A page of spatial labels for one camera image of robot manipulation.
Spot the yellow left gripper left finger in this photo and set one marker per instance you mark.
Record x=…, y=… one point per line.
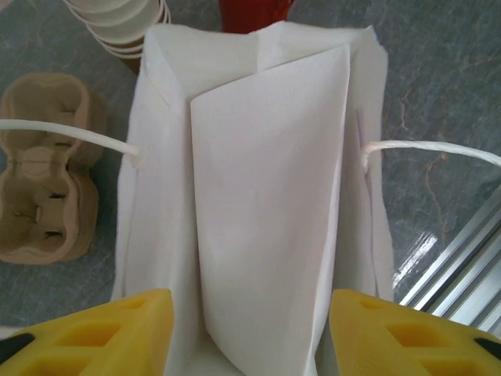
x=98, y=344

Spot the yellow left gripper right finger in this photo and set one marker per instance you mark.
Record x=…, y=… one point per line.
x=391, y=344

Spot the floral paper bag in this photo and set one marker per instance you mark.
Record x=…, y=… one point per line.
x=266, y=176

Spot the stack of pulp cup carriers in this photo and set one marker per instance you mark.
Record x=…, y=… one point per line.
x=43, y=176

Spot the red straw holder cup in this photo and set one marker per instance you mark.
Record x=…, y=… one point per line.
x=242, y=15

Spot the aluminium frame rail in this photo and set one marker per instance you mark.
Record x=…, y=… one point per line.
x=462, y=266

